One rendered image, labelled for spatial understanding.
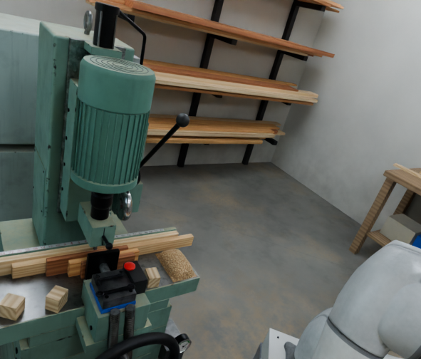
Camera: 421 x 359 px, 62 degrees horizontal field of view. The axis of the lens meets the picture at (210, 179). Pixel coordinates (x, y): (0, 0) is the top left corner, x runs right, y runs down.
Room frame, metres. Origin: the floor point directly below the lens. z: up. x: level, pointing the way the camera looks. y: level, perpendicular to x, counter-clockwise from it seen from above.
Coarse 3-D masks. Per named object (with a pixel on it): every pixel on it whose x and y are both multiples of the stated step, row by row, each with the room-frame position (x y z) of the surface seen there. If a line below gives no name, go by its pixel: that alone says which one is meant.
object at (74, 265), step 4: (136, 248) 0.89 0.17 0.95; (120, 252) 0.85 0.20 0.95; (124, 252) 0.86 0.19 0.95; (128, 252) 0.86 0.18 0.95; (136, 252) 0.87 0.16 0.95; (136, 256) 0.87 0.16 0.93; (68, 260) 0.76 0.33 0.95; (72, 260) 0.76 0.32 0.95; (76, 260) 0.77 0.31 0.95; (80, 260) 0.77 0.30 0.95; (84, 260) 0.78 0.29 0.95; (136, 260) 0.88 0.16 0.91; (68, 264) 0.75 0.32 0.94; (72, 264) 0.75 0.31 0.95; (76, 264) 0.76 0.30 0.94; (80, 264) 0.76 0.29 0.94; (68, 268) 0.75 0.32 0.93; (72, 268) 0.75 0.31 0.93; (76, 268) 0.76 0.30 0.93; (68, 272) 0.75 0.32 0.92; (72, 272) 0.75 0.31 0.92; (76, 272) 0.76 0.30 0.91; (68, 276) 0.74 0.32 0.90
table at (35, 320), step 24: (144, 264) 0.88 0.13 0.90; (0, 288) 0.64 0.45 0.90; (24, 288) 0.66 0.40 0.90; (48, 288) 0.69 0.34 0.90; (72, 288) 0.71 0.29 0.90; (168, 288) 0.82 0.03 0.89; (192, 288) 0.89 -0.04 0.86; (24, 312) 0.60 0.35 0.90; (48, 312) 0.62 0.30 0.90; (72, 312) 0.64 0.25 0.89; (0, 336) 0.54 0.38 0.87; (24, 336) 0.57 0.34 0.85; (120, 336) 0.63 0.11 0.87
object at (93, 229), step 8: (80, 208) 0.86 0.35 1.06; (88, 208) 0.86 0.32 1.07; (80, 216) 0.85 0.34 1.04; (88, 216) 0.82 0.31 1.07; (80, 224) 0.85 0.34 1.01; (88, 224) 0.80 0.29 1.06; (96, 224) 0.79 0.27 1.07; (104, 224) 0.80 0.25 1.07; (112, 224) 0.81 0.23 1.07; (88, 232) 0.79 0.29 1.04; (96, 232) 0.78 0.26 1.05; (104, 232) 0.79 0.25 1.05; (112, 232) 0.81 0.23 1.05; (88, 240) 0.78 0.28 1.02; (96, 240) 0.78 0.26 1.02; (112, 240) 0.81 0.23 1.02
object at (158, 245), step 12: (156, 240) 0.97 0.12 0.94; (168, 240) 0.99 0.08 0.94; (180, 240) 1.02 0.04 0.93; (192, 240) 1.05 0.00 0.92; (144, 252) 0.93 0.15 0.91; (12, 264) 0.70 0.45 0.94; (24, 264) 0.71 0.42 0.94; (36, 264) 0.72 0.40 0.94; (12, 276) 0.68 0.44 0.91; (24, 276) 0.70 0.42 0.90
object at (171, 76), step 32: (96, 0) 2.54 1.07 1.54; (128, 0) 2.72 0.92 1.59; (320, 0) 3.87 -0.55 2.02; (224, 32) 3.25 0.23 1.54; (288, 32) 4.31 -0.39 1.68; (160, 64) 3.17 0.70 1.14; (256, 96) 3.60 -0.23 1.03; (288, 96) 3.80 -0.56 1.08; (160, 128) 3.01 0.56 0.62; (192, 128) 3.23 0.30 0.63; (224, 128) 3.53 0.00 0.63; (256, 128) 3.88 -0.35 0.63
